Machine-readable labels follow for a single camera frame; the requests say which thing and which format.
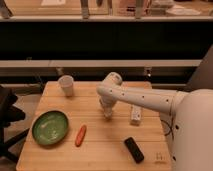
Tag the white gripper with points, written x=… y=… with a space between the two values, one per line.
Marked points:
x=107 y=105

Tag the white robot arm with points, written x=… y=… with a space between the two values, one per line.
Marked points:
x=193 y=112

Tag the orange carrot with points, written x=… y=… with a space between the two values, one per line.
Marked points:
x=80 y=136

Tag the white paper cup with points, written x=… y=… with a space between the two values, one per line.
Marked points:
x=66 y=83

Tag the black rectangular block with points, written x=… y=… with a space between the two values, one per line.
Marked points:
x=134 y=150

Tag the green bowl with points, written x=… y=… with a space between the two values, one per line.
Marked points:
x=50 y=128

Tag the dark chair at right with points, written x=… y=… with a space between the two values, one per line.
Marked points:
x=202 y=78

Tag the black office chair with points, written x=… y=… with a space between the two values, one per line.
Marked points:
x=8 y=114

